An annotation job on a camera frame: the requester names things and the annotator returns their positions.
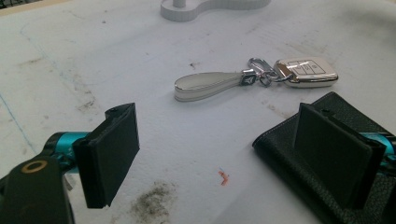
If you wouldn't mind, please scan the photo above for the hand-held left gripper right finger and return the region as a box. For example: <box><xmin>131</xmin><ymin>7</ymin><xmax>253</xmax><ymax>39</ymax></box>
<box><xmin>292</xmin><ymin>103</ymin><xmax>396</xmax><ymax>210</ymax></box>

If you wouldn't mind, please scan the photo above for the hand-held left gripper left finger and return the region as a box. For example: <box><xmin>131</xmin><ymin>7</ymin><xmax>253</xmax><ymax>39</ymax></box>
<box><xmin>43</xmin><ymin>102</ymin><xmax>141</xmax><ymax>209</ymax></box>

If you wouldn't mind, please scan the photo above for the black leather wallet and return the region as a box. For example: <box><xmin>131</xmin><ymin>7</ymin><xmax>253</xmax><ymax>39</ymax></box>
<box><xmin>252</xmin><ymin>91</ymin><xmax>396</xmax><ymax>224</ymax></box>

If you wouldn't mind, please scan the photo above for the white car key with strap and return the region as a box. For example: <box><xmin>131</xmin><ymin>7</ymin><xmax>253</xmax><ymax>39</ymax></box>
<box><xmin>174</xmin><ymin>57</ymin><xmax>339</xmax><ymax>103</ymax></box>

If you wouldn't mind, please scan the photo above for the white plastic stand base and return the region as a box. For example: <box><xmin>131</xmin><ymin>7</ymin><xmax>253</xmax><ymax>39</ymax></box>
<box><xmin>160</xmin><ymin>0</ymin><xmax>272</xmax><ymax>22</ymax></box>

